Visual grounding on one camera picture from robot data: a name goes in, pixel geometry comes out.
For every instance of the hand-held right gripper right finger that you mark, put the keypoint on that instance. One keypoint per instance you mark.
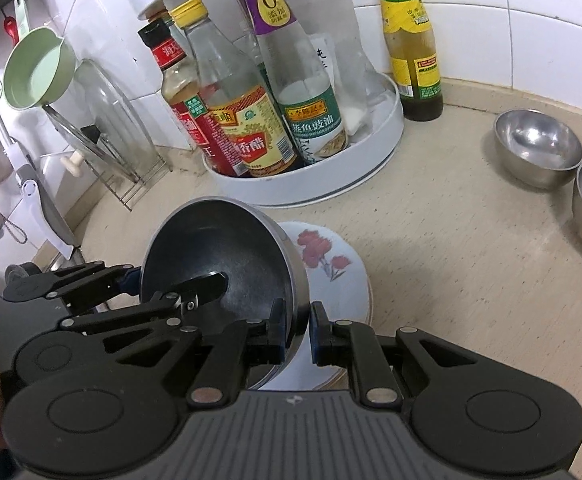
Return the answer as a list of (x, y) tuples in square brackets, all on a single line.
[(315, 332)]

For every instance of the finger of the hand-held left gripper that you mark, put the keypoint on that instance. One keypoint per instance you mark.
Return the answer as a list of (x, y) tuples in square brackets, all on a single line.
[(91, 277), (171, 300)]

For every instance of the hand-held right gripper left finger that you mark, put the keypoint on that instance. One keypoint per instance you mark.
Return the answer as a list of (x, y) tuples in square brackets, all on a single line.
[(277, 330)]

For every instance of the small floral plate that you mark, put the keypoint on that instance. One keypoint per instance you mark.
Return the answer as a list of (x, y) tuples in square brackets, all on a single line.
[(316, 377), (331, 280)]

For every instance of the white kitchen tool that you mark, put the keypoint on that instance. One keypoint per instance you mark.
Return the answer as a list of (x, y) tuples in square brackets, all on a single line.
[(36, 195)]

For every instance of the pot lid with white knob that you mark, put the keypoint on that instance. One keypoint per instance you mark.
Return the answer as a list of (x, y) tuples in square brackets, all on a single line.
[(73, 165)]

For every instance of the white two-tier spice rack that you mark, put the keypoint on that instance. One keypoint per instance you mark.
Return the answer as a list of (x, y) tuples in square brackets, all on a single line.
[(351, 165)]

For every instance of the glass pot lid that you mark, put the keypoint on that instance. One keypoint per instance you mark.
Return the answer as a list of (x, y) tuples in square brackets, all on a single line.
[(106, 105)]

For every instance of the yellow cap vinegar bottle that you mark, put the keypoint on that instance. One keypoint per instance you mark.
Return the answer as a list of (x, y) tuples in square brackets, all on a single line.
[(251, 135)]

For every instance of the red cap soy sauce bottle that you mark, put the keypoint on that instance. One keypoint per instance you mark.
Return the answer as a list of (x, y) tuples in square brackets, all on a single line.
[(186, 110)]

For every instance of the green water ladle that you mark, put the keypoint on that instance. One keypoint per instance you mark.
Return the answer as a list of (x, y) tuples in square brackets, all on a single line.
[(36, 80)]

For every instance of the purple label sauce bottle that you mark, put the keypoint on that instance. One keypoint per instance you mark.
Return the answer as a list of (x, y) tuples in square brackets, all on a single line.
[(311, 120)]

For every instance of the red hanging spoon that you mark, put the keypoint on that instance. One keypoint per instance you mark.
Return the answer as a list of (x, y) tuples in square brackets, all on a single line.
[(11, 27)]

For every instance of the clear plastic bag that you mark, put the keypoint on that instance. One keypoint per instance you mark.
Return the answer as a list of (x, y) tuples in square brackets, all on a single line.
[(356, 60)]

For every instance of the green yellow label sauce bottle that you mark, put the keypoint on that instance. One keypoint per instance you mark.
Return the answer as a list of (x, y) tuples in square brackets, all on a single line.
[(411, 45)]

